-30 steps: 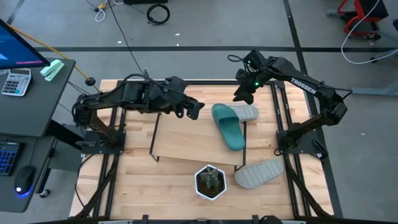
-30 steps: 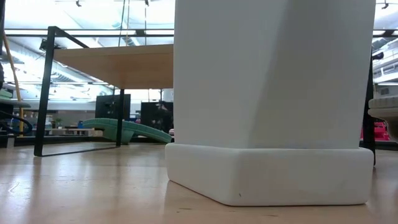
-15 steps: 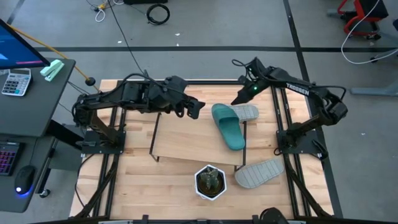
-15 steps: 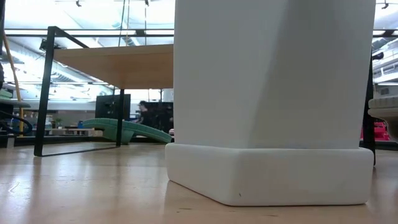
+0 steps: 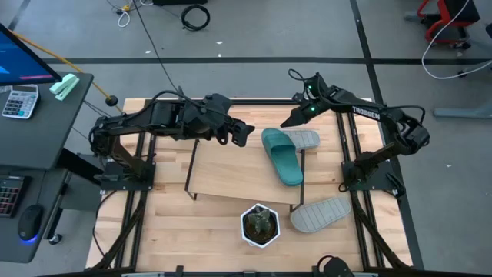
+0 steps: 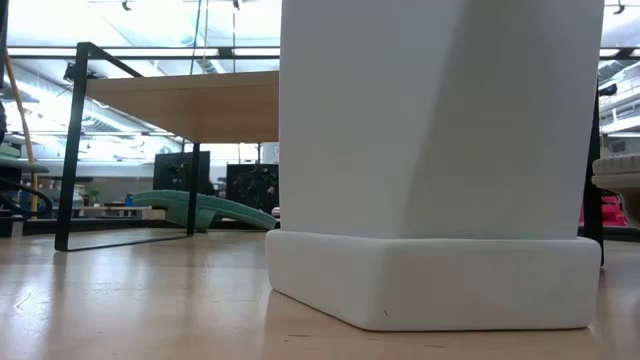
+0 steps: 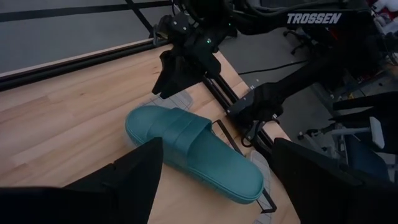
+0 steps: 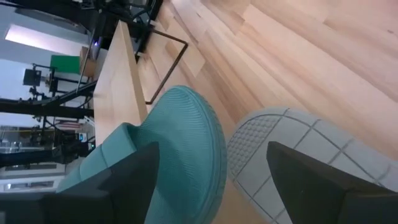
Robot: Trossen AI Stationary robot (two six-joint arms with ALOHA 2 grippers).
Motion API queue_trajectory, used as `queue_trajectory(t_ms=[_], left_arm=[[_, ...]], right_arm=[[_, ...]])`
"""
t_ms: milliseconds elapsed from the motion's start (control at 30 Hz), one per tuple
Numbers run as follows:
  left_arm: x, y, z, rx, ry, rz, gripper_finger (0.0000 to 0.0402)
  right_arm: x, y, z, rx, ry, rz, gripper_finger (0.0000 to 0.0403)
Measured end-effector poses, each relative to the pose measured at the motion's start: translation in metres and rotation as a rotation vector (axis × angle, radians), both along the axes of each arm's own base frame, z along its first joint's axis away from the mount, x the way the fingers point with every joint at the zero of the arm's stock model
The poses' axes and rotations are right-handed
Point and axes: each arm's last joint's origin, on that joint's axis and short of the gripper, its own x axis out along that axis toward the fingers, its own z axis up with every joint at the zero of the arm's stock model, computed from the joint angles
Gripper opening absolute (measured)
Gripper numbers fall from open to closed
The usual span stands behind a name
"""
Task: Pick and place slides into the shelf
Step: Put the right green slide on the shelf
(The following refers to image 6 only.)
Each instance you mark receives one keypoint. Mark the red framed cart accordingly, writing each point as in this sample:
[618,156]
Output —
[614,212]

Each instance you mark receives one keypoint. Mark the green slide sandal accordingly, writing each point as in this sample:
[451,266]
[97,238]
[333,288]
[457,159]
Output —
[240,214]

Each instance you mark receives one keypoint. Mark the grey slide sandal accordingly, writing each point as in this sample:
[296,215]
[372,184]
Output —
[617,167]

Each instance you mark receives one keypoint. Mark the black aluminium table frame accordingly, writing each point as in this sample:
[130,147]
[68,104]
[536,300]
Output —
[125,226]

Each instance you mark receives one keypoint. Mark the wooden shelf with black frame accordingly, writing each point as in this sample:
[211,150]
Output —
[200,105]

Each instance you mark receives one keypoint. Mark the white hexagonal plant pot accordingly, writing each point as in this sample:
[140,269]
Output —
[440,150]

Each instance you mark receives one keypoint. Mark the black background panel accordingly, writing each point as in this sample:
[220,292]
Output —
[172,172]
[250,187]

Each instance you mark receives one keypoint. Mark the mint green stapler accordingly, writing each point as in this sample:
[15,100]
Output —
[7,151]

